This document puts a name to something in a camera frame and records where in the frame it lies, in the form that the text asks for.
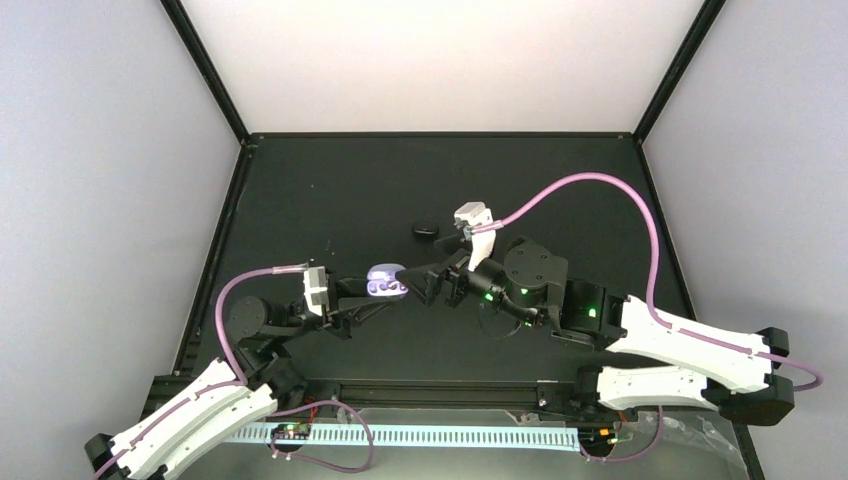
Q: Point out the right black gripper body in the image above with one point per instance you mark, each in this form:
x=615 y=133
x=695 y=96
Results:
x=451 y=269

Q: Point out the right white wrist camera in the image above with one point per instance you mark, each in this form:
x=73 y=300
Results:
x=475 y=220

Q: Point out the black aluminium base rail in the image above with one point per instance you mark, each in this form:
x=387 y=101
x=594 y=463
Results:
x=521 y=395

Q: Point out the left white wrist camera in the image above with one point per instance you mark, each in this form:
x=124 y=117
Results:
x=316 y=296

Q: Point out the black earbud holder insert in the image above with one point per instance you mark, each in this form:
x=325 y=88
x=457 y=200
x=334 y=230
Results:
x=425 y=230

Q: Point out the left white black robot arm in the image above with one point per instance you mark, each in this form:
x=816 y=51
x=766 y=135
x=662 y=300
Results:
x=253 y=380

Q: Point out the electronics board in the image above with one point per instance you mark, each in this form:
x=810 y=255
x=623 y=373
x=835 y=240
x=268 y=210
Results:
x=603 y=436
x=291 y=432

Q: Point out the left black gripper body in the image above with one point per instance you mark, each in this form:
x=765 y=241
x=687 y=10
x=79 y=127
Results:
x=334 y=320

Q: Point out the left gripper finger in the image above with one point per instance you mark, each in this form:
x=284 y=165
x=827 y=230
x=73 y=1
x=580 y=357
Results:
x=354 y=311
x=352 y=288

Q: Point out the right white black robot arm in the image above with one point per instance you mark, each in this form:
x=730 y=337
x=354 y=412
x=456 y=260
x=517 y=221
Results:
x=699 y=367

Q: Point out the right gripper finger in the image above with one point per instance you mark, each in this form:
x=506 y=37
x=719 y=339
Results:
x=424 y=282
x=450 y=245

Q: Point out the left black frame post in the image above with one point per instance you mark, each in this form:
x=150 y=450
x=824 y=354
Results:
x=184 y=27

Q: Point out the lilac earbud charging case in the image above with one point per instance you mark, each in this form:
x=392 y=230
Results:
x=382 y=282

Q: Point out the clear plastic sheet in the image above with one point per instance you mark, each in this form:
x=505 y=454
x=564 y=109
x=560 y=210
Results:
x=680 y=445

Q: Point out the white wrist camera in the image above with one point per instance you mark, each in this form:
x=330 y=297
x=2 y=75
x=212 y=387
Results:
x=316 y=296
x=475 y=220

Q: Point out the right electronics board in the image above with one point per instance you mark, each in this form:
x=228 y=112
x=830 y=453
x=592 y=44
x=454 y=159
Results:
x=603 y=436

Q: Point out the left electronics board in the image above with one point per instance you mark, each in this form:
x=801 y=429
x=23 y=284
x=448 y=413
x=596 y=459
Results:
x=291 y=432

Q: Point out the black frame post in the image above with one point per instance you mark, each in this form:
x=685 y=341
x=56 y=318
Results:
x=695 y=35
x=184 y=27

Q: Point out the white slotted cable duct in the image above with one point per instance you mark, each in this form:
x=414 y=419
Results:
x=422 y=436

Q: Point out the right black frame post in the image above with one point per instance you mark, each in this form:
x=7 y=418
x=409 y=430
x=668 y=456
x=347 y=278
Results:
x=695 y=35

